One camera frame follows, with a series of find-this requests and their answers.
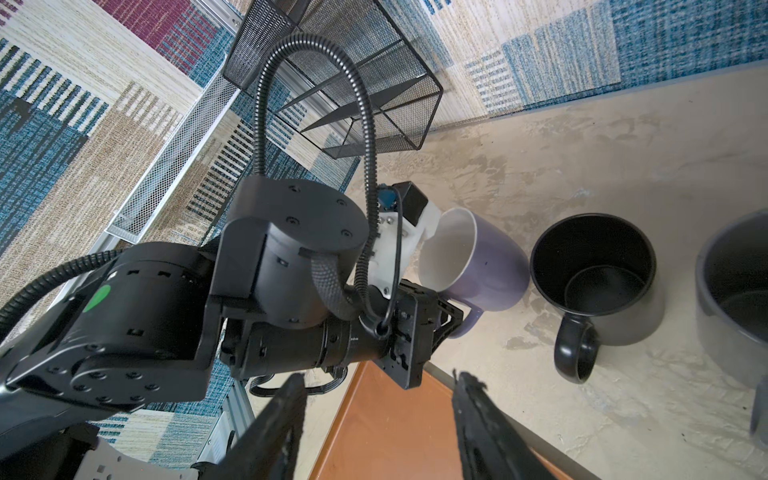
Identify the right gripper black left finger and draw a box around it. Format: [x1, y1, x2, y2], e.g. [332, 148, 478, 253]
[199, 373, 307, 479]

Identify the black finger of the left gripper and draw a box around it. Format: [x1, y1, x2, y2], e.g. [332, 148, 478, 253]
[434, 298, 464, 339]

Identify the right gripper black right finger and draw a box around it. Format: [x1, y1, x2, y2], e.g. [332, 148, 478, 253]
[452, 372, 554, 479]

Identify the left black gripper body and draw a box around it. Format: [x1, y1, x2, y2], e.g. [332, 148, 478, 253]
[374, 280, 441, 390]

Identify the purple mug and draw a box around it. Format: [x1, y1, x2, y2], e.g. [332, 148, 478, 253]
[418, 207, 530, 338]

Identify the black mug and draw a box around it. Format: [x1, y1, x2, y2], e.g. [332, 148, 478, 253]
[530, 213, 664, 384]

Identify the grey mug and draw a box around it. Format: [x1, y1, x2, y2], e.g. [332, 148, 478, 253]
[695, 209, 767, 450]

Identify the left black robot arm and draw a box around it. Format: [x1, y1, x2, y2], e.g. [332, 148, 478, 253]
[1, 33, 464, 479]

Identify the brown plastic tray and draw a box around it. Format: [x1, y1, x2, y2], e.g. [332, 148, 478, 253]
[310, 362, 578, 479]

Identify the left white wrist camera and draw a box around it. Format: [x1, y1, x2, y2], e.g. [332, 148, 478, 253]
[368, 181, 442, 299]

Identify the black wire shelf rack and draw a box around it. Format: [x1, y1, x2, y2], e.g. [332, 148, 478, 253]
[223, 1, 443, 159]

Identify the white wire mesh basket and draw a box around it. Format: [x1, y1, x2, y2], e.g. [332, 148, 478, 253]
[105, 71, 238, 244]

